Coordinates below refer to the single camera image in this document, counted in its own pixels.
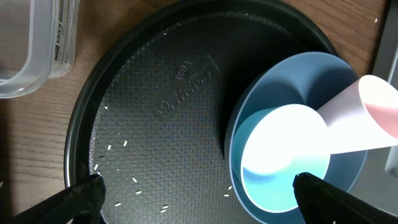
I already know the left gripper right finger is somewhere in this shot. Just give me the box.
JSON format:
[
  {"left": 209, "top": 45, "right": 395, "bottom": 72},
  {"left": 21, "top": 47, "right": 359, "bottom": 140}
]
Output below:
[{"left": 293, "top": 172, "right": 397, "bottom": 224}]

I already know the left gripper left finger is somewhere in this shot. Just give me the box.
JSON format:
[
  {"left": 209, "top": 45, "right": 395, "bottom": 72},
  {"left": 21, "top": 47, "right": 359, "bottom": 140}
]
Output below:
[{"left": 12, "top": 174, "right": 106, "bottom": 224}]

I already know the light blue bowl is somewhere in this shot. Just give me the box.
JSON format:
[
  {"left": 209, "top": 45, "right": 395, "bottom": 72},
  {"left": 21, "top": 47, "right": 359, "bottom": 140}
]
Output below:
[{"left": 232, "top": 104, "right": 331, "bottom": 213}]

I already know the pink cup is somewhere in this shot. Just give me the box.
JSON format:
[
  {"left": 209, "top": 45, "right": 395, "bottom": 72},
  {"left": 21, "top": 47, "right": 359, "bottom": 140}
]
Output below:
[{"left": 317, "top": 75, "right": 397, "bottom": 154}]

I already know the grey dishwasher rack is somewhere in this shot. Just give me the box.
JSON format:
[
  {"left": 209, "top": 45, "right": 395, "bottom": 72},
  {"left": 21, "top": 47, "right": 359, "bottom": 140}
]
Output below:
[{"left": 350, "top": 0, "right": 397, "bottom": 216}]

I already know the round black serving tray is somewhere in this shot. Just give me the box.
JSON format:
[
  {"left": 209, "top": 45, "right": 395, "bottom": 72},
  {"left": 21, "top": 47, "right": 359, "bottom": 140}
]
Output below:
[{"left": 65, "top": 1, "right": 336, "bottom": 223}]

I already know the dark blue plate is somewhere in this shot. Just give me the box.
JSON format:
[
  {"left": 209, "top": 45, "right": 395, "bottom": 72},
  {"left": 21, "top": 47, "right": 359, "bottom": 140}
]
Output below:
[{"left": 224, "top": 52, "right": 359, "bottom": 223}]

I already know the clear plastic bin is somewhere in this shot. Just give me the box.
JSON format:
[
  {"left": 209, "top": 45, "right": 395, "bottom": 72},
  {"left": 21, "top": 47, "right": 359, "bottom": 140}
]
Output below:
[{"left": 1, "top": 0, "right": 80, "bottom": 99}]

